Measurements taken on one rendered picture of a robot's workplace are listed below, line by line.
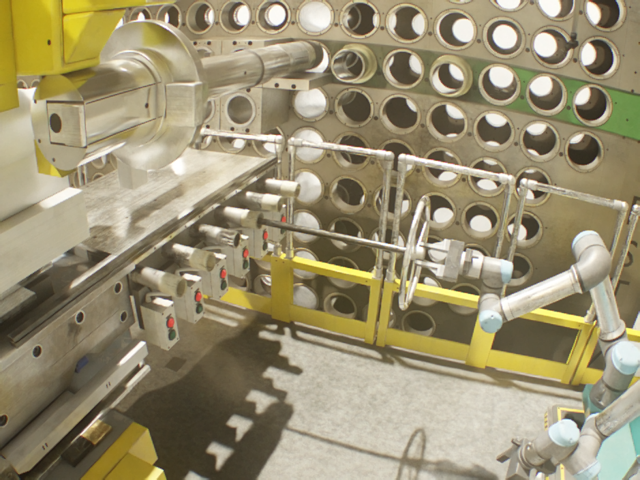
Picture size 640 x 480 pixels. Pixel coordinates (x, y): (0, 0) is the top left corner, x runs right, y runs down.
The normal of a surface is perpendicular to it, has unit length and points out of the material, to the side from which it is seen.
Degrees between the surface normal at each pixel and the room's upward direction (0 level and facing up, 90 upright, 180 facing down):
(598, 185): 90
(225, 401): 0
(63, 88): 90
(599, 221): 90
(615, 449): 0
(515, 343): 90
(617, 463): 0
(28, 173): 68
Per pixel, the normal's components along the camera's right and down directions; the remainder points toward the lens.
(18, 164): 0.89, -0.15
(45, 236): 0.94, 0.20
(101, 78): 0.66, -0.54
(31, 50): -0.33, 0.40
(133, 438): 0.06, -0.89
